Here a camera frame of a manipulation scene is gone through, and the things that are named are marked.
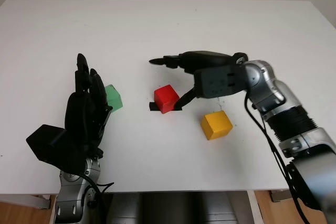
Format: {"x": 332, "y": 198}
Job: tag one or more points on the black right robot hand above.
{"x": 207, "y": 60}

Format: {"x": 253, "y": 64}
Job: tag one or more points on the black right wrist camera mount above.
{"x": 218, "y": 82}

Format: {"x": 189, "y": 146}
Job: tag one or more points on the red wooden block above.
{"x": 165, "y": 98}

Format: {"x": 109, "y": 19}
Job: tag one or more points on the white table leg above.
{"x": 254, "y": 208}

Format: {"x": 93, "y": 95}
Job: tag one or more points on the yellow wooden block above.
{"x": 216, "y": 125}

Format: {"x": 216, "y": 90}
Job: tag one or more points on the grey robot lower body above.
{"x": 170, "y": 208}

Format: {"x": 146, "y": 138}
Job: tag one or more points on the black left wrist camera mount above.
{"x": 44, "y": 140}

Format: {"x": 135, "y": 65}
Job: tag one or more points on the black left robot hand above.
{"x": 81, "y": 119}

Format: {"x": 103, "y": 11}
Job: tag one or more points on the green wooden block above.
{"x": 115, "y": 99}

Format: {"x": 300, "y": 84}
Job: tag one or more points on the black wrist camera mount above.
{"x": 218, "y": 82}
{"x": 44, "y": 140}

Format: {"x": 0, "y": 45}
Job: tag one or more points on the black tape strip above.
{"x": 153, "y": 106}

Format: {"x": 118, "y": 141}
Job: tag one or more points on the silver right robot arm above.
{"x": 286, "y": 108}

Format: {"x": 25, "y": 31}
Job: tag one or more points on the grey metal table bracket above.
{"x": 281, "y": 196}
{"x": 42, "y": 201}

